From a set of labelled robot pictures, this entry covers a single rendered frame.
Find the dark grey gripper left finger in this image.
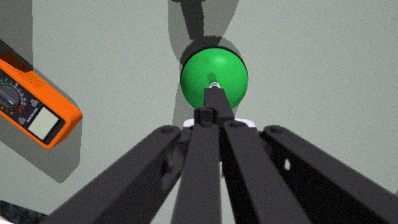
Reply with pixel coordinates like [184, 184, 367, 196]
[38, 88, 222, 224]

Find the green dome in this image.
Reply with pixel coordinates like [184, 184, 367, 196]
[180, 46, 248, 109]

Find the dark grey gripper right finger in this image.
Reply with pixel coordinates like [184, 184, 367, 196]
[214, 88, 398, 224]

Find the orange digital multimeter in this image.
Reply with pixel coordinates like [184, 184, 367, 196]
[0, 52, 82, 149]

